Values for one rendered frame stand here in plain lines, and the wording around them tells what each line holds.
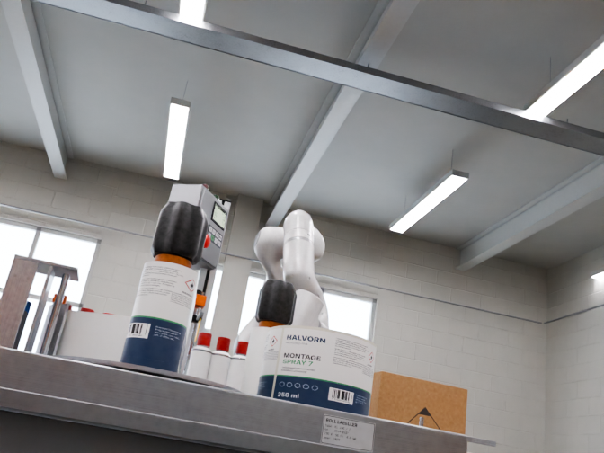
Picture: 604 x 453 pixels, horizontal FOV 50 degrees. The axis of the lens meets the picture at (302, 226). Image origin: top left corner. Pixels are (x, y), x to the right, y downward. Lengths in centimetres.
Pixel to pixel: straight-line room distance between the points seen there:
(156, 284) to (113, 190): 660
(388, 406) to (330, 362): 94
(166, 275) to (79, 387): 25
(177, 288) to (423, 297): 686
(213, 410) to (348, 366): 31
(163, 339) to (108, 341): 54
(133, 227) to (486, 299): 429
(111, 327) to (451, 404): 108
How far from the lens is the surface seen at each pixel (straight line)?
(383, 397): 201
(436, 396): 210
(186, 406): 87
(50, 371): 87
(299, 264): 181
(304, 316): 170
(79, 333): 159
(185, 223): 106
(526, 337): 850
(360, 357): 113
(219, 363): 166
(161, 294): 103
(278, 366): 112
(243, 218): 749
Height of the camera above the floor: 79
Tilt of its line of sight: 21 degrees up
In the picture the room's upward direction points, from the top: 9 degrees clockwise
